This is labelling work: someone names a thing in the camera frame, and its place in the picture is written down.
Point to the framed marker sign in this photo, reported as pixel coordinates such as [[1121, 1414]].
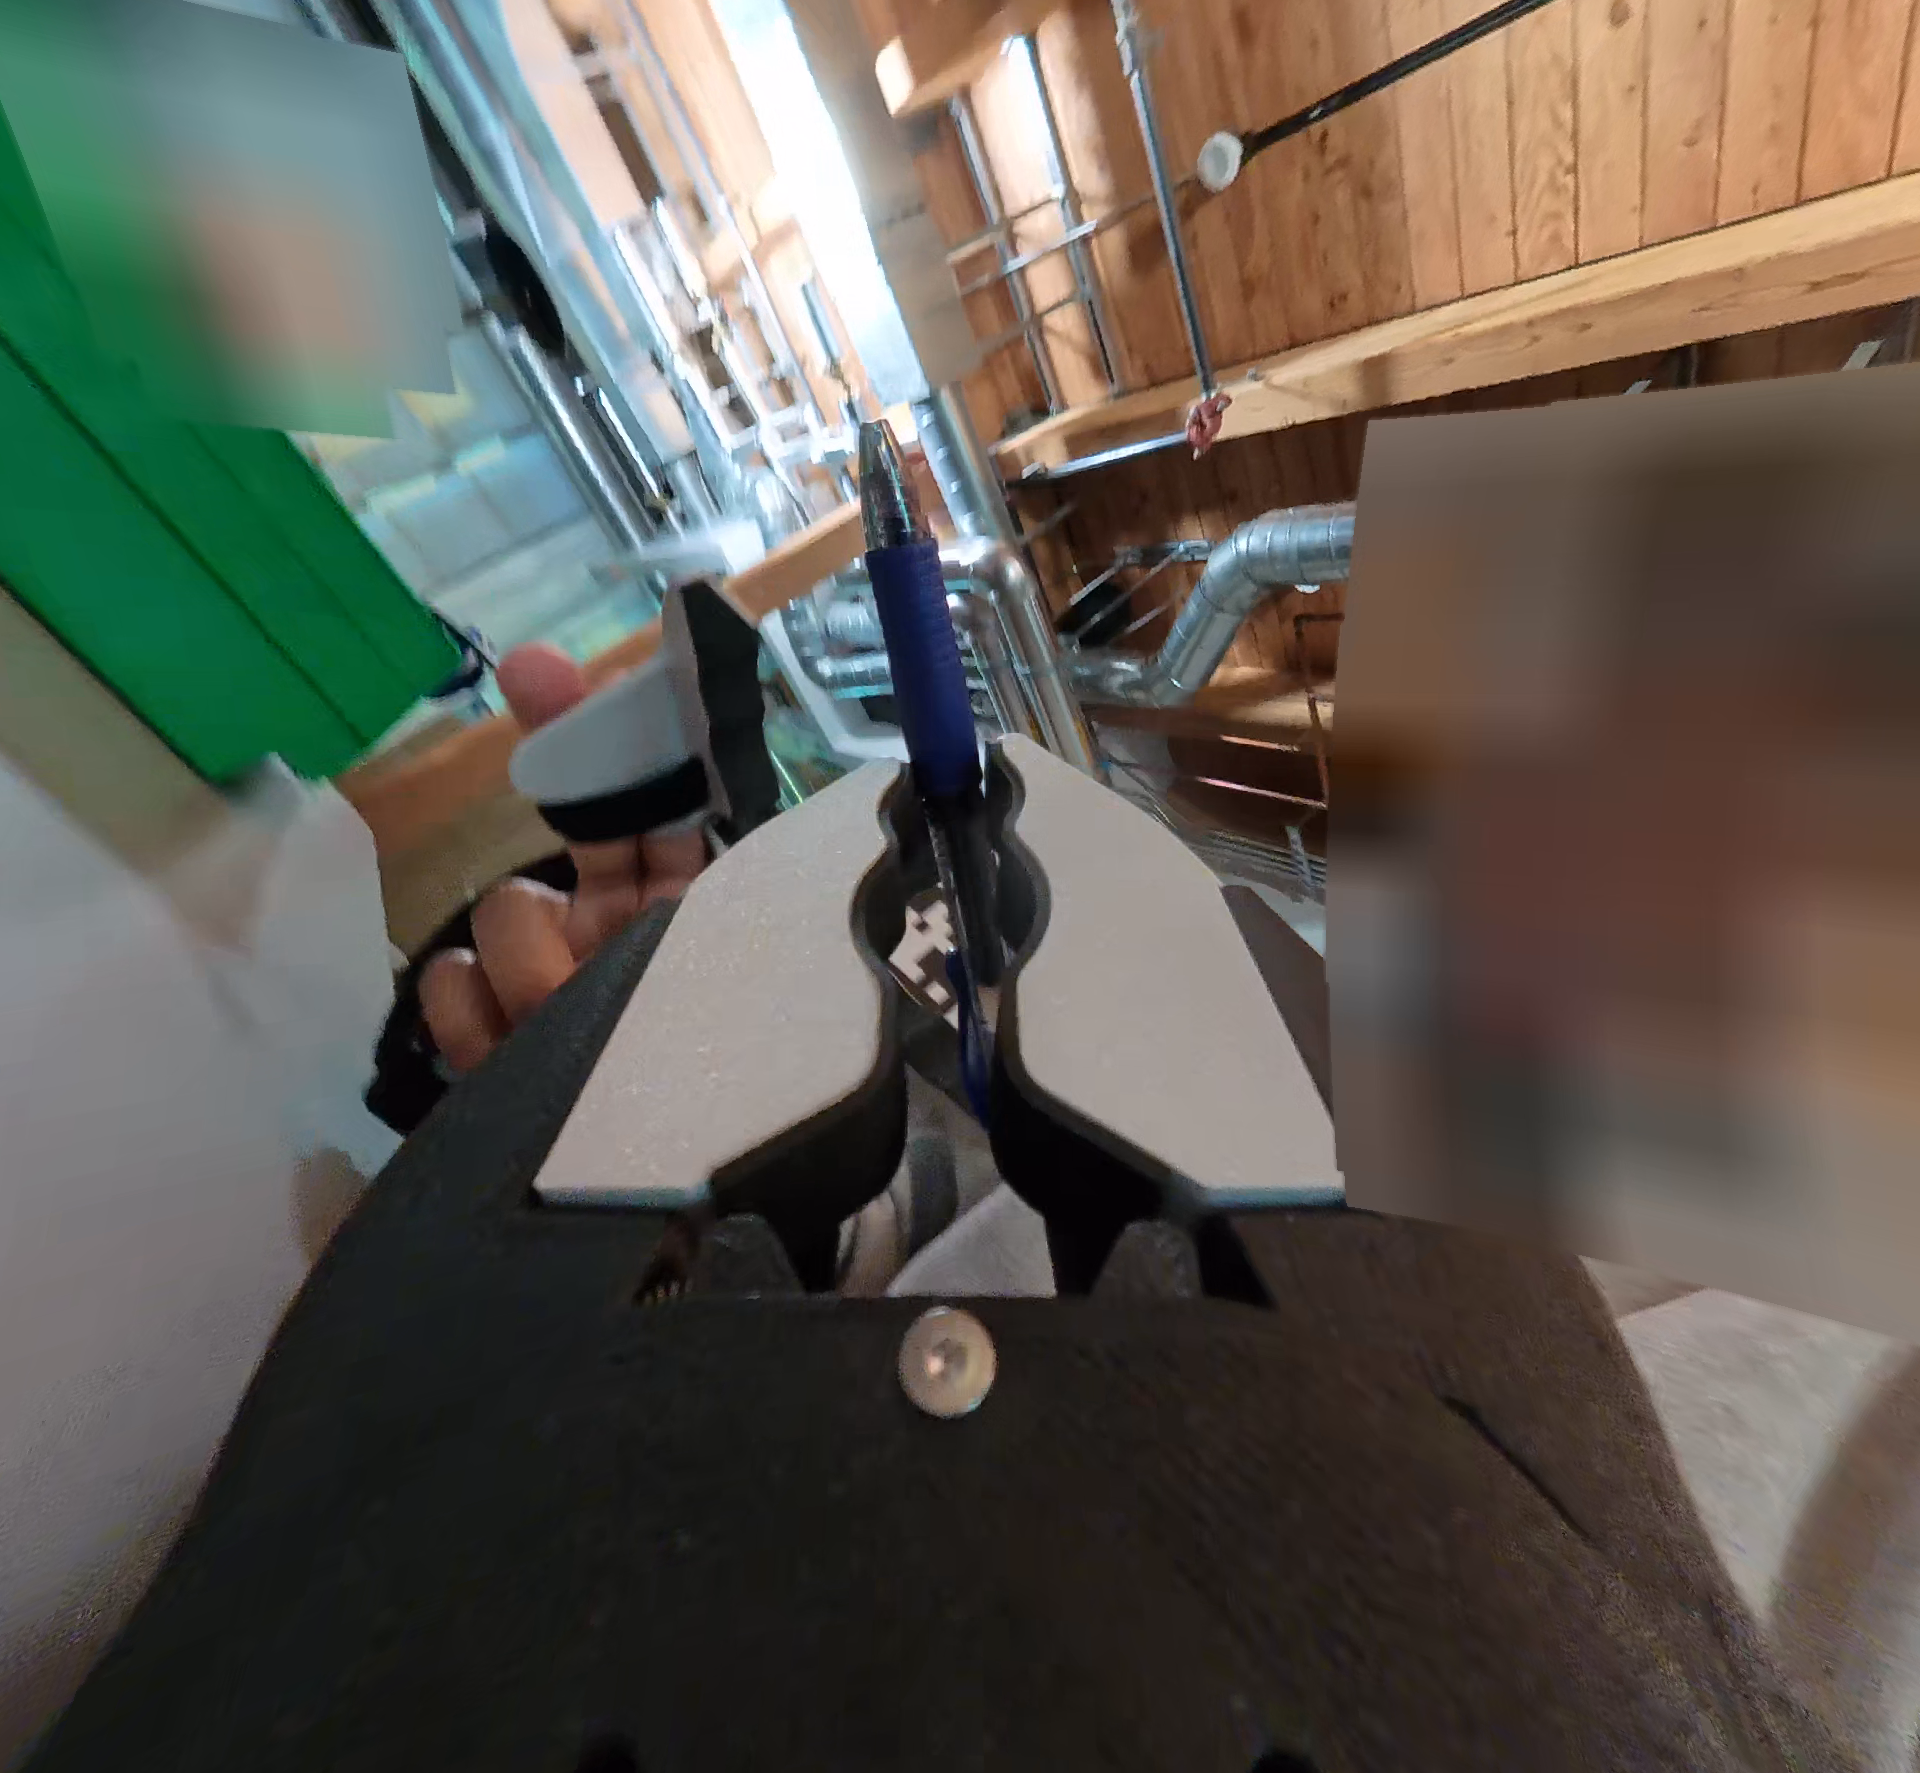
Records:
[[923, 956]]

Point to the blue pen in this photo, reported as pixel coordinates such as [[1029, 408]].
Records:
[[923, 648]]

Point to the black ceiling rod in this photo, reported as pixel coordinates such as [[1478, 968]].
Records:
[[1500, 16]]

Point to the white round ceiling fixture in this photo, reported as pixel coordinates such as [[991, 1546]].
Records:
[[1220, 161]]

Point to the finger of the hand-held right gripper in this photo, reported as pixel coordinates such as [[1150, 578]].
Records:
[[630, 739]]

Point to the green plastic bin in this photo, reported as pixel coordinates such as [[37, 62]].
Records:
[[150, 572]]

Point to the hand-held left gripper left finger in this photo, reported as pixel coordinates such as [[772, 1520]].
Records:
[[736, 1039]]

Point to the person's right hand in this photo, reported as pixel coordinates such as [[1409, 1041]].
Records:
[[518, 941]]

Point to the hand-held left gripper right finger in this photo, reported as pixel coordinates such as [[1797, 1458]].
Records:
[[1154, 1039]]

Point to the silver duct pipes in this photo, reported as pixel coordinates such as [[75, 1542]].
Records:
[[1261, 567]]

